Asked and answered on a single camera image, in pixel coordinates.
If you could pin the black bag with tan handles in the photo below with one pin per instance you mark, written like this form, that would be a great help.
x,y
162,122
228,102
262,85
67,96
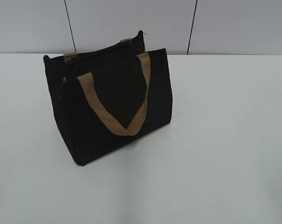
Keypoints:
x,y
111,97

